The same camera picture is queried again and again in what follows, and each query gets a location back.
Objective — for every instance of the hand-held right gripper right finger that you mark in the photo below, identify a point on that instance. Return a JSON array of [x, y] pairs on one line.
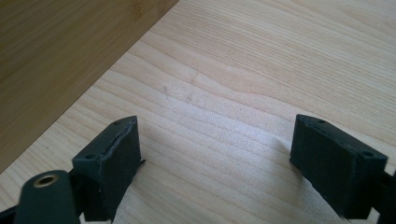
[[333, 174]]

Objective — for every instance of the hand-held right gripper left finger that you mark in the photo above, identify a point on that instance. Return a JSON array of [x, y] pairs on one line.
[[109, 174]]

